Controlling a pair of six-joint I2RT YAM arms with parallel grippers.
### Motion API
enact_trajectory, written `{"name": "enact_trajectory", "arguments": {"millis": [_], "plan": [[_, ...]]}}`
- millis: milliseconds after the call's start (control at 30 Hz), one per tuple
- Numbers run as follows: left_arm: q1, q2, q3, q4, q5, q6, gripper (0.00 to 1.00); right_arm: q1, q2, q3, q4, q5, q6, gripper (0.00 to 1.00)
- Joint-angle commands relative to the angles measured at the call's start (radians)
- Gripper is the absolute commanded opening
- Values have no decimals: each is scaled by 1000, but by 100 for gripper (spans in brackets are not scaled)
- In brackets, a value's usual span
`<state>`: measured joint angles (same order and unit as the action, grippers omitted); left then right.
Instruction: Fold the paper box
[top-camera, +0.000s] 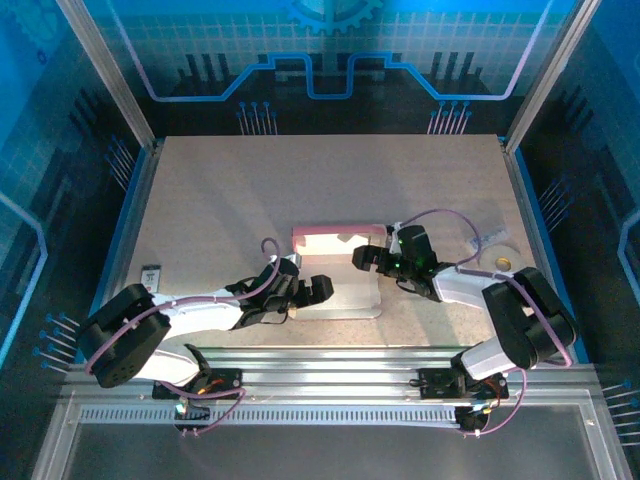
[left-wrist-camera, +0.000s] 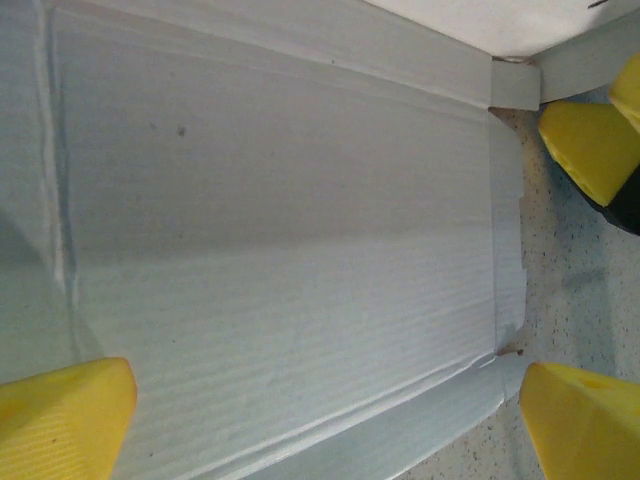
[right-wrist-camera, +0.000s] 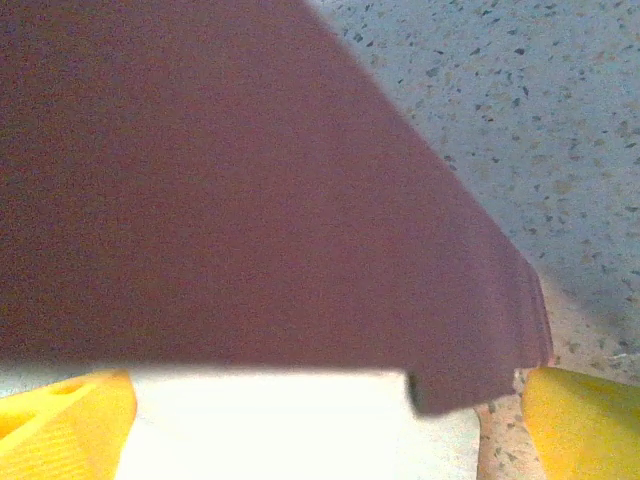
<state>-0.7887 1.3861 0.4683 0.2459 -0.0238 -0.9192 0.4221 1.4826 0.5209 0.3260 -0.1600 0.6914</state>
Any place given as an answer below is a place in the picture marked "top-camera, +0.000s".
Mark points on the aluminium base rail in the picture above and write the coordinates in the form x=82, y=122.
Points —
x=325, y=370

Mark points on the aluminium frame post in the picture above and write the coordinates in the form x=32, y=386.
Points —
x=107, y=75
x=550, y=75

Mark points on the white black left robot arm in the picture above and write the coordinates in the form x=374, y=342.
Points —
x=200, y=315

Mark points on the white tape roll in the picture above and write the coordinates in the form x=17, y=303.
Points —
x=505, y=255

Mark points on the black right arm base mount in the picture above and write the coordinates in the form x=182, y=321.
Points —
x=435, y=382

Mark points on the aluminium table side rail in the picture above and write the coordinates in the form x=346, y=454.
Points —
x=135, y=220
x=525, y=200

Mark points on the black controller box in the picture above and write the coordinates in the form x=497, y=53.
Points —
x=192, y=412
x=470, y=420

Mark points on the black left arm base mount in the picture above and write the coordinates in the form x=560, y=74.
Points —
x=225, y=382

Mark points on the clear labelled plastic bag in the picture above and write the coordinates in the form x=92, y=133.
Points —
x=492, y=237

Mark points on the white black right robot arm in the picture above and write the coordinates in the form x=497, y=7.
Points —
x=460, y=290

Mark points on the black left controller box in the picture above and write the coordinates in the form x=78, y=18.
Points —
x=192, y=412

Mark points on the small black white card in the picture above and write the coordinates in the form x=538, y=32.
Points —
x=151, y=277

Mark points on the pink paper box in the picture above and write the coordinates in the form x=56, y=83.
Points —
x=340, y=300

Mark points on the black right controller box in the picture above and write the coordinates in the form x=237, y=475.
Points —
x=470, y=420

